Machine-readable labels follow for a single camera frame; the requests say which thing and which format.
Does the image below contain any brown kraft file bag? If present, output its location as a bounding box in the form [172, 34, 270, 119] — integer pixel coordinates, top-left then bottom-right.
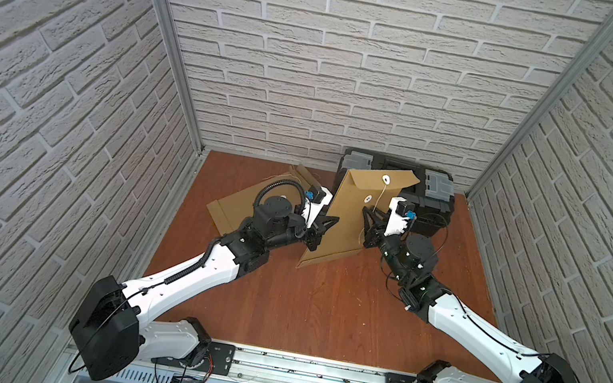
[297, 169, 419, 269]
[206, 164, 322, 236]

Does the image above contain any white closure string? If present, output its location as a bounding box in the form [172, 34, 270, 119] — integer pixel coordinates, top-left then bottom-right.
[357, 170, 394, 248]

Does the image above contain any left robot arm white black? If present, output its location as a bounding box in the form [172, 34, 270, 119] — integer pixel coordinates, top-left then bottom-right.
[69, 179, 338, 381]

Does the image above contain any black grey plastic toolbox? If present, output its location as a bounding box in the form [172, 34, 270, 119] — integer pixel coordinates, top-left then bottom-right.
[333, 148, 455, 238]

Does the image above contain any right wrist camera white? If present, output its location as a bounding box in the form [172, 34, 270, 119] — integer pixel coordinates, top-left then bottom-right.
[384, 197, 416, 237]

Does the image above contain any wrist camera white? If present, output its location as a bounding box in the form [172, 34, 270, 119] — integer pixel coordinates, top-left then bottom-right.
[384, 197, 416, 237]
[302, 186, 333, 228]

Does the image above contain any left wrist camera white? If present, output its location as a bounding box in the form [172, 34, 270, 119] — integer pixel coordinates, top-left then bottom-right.
[302, 186, 333, 228]

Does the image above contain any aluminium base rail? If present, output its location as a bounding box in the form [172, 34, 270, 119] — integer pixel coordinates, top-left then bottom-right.
[65, 313, 485, 383]

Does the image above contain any right aluminium corner post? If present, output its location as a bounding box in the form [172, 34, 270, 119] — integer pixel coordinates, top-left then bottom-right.
[464, 9, 613, 204]

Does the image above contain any aluminium corner post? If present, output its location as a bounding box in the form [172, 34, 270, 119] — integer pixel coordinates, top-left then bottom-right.
[464, 9, 613, 204]
[152, 0, 205, 153]

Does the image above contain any left aluminium corner post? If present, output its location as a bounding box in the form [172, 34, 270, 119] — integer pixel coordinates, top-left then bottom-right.
[152, 0, 205, 153]

